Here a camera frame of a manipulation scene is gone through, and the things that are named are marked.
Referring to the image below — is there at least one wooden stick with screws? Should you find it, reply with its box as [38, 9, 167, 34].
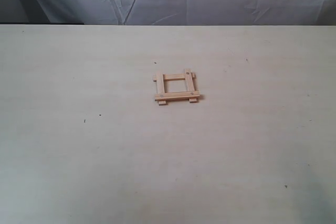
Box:
[154, 91, 201, 102]

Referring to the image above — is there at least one wooden stick with holes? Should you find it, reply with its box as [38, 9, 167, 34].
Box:
[184, 69, 195, 95]

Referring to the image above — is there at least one plain wooden stick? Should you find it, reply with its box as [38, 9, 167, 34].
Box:
[156, 72, 165, 94]

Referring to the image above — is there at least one horizontal wooden stick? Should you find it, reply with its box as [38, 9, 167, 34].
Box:
[153, 72, 196, 82]

